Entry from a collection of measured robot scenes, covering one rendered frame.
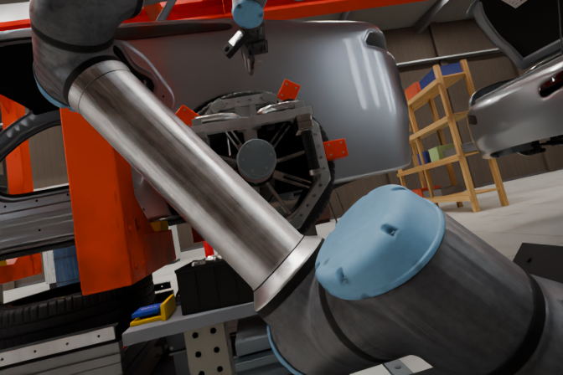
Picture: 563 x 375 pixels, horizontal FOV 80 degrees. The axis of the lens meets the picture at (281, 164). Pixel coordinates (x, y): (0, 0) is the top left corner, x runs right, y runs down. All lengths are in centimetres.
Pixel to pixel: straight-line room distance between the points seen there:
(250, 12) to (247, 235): 73
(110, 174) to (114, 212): 13
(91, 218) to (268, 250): 90
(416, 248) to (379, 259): 4
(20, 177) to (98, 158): 340
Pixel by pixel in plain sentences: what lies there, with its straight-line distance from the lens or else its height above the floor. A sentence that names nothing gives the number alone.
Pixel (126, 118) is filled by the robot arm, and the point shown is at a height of 84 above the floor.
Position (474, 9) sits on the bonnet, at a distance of 455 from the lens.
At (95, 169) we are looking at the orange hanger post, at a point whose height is 92.
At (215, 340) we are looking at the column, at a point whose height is 37.
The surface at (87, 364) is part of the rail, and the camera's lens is 147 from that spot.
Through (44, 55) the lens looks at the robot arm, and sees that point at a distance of 67.
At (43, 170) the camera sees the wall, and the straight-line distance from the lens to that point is 1297.
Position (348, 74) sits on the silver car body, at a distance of 196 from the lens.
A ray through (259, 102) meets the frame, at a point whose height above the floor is 108.
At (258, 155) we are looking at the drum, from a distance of 114.
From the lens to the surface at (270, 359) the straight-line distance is 138.
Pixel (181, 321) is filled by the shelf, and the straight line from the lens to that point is 94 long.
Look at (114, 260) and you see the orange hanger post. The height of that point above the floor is 61.
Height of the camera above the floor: 66
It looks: 8 degrees up
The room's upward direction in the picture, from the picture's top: 12 degrees counter-clockwise
